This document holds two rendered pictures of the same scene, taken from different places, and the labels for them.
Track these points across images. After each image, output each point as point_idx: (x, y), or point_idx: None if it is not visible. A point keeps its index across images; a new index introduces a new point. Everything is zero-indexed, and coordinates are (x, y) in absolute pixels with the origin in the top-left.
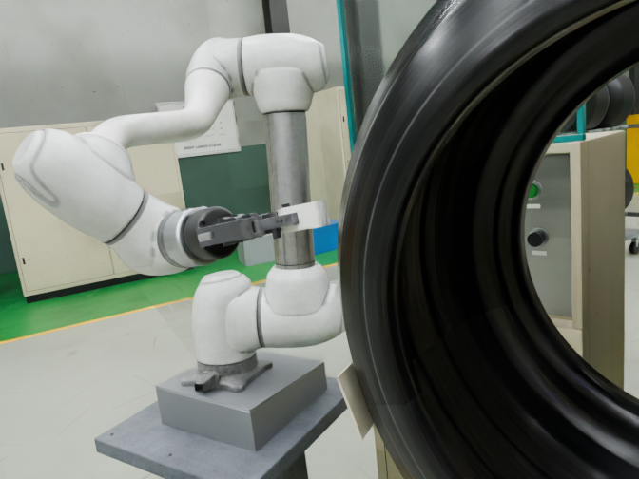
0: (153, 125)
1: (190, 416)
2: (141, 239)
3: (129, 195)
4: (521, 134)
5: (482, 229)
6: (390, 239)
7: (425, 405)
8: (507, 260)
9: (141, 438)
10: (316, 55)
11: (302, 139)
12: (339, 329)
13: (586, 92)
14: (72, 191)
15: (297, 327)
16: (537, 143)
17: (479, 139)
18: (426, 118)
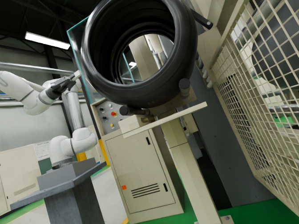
0: (34, 84)
1: (51, 180)
2: (33, 97)
3: (29, 86)
4: (114, 59)
5: (113, 77)
6: (88, 46)
7: (102, 75)
8: (119, 80)
9: (31, 195)
10: (77, 80)
11: (77, 98)
12: (95, 141)
13: (121, 50)
14: (12, 82)
15: (83, 142)
16: (117, 59)
17: (107, 60)
18: (89, 27)
